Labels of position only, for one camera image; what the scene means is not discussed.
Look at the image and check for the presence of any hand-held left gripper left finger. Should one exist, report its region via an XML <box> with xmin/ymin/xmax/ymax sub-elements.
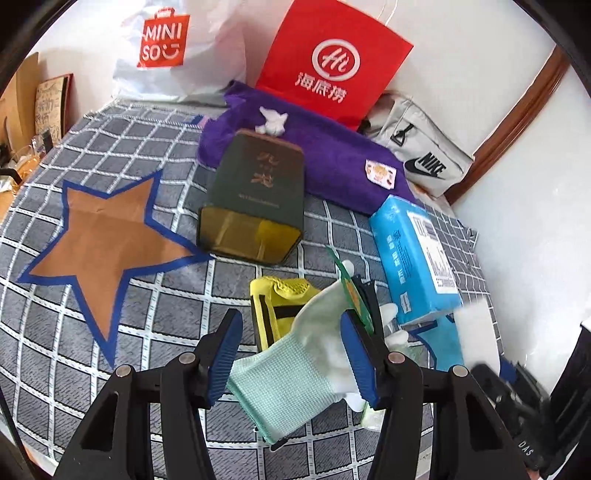
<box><xmin>53</xmin><ymin>308</ymin><xmax>244</xmax><ymax>480</ymax></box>

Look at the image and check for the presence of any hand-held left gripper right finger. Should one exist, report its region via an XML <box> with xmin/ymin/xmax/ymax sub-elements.
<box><xmin>341</xmin><ymin>310</ymin><xmax>532</xmax><ymax>480</ymax></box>

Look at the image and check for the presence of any light green knit glove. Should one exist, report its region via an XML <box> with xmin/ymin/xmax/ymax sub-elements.
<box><xmin>228</xmin><ymin>277</ymin><xmax>407</xmax><ymax>446</ymax></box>

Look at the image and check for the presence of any yellow and black glove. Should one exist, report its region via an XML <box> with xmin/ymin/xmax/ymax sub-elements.
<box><xmin>249</xmin><ymin>276</ymin><xmax>319</xmax><ymax>354</ymax></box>

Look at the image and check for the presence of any green snack packet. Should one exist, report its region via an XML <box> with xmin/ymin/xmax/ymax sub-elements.
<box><xmin>325</xmin><ymin>247</ymin><xmax>375</xmax><ymax>333</ymax></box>

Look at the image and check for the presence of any grey checked bedsheet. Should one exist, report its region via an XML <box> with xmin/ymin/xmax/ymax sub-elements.
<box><xmin>0</xmin><ymin>99</ymin><xmax>485</xmax><ymax>480</ymax></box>

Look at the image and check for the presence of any white cloth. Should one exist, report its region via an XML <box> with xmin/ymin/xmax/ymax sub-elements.
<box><xmin>455</xmin><ymin>295</ymin><xmax>504</xmax><ymax>370</ymax></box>

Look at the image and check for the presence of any blue tissue pack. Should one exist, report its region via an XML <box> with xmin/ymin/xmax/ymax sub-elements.
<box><xmin>368</xmin><ymin>194</ymin><xmax>464</xmax><ymax>325</ymax></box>

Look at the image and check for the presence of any brown star patch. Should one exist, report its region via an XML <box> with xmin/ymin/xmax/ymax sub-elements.
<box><xmin>16</xmin><ymin>170</ymin><xmax>215</xmax><ymax>370</ymax></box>

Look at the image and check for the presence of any dark green tin box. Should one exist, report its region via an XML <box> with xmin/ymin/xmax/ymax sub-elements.
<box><xmin>196</xmin><ymin>130</ymin><xmax>306</xmax><ymax>266</ymax></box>

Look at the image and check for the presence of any purple towel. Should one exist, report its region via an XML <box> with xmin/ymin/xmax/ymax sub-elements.
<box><xmin>196</xmin><ymin>79</ymin><xmax>419</xmax><ymax>217</ymax></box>

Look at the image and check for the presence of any grey waist bag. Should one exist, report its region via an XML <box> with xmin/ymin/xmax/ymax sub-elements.
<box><xmin>360</xmin><ymin>92</ymin><xmax>476</xmax><ymax>198</ymax></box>

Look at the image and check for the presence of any small white figurine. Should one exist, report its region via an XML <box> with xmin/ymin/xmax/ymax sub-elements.
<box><xmin>256</xmin><ymin>107</ymin><xmax>289</xmax><ymax>137</ymax></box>

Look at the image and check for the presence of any brown wooden trim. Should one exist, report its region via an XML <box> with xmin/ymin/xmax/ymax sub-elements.
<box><xmin>445</xmin><ymin>46</ymin><xmax>570</xmax><ymax>206</ymax></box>

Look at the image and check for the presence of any framed sign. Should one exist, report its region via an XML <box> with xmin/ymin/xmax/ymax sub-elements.
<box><xmin>34</xmin><ymin>72</ymin><xmax>75</xmax><ymax>144</ymax></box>

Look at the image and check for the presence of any white plastic shopping bag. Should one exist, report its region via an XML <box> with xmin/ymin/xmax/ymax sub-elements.
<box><xmin>111</xmin><ymin>0</ymin><xmax>296</xmax><ymax>104</ymax></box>

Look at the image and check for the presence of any red paper bag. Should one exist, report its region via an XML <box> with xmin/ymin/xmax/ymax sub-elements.
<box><xmin>255</xmin><ymin>0</ymin><xmax>414</xmax><ymax>131</ymax></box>

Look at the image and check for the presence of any cardboard box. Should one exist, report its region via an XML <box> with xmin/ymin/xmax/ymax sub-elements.
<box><xmin>0</xmin><ymin>51</ymin><xmax>42</xmax><ymax>153</ymax></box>

